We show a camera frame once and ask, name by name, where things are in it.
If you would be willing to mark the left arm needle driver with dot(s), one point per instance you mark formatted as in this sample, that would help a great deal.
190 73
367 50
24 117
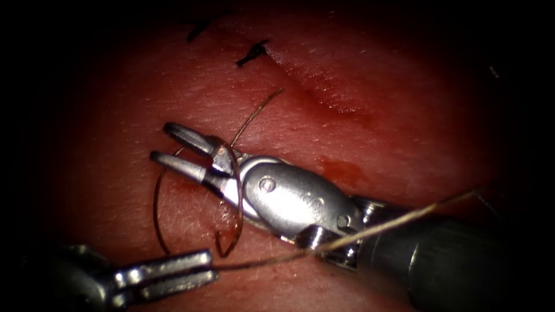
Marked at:
78 281

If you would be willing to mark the black stitching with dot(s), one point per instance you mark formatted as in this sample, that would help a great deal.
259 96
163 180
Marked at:
253 53

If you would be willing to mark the dark right arm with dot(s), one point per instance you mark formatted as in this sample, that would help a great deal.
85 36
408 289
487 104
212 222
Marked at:
455 268

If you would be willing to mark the tissue pad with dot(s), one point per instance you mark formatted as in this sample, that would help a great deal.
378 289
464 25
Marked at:
347 130

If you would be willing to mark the left arm needle driver jaw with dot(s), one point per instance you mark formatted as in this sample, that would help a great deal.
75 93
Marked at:
173 265
182 287

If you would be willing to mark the right arm needle driver jaw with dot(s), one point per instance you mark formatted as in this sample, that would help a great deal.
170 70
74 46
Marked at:
182 167
191 138

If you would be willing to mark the right arm needle driver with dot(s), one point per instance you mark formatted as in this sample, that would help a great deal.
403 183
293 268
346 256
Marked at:
295 203

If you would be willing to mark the black thread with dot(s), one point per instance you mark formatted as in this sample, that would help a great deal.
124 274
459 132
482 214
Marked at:
390 224

